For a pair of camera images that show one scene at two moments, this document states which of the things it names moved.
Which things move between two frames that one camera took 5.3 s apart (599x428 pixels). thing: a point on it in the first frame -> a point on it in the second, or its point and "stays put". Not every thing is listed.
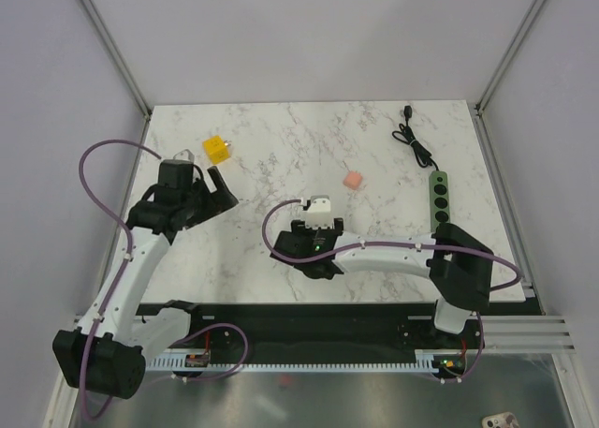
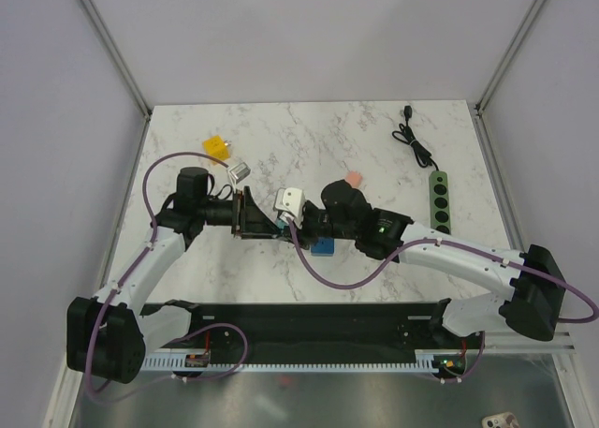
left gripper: (217, 201) -> (247, 220)
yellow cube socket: (217, 149) stays put
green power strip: (438, 199) stays put
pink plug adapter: (353, 180) stays put
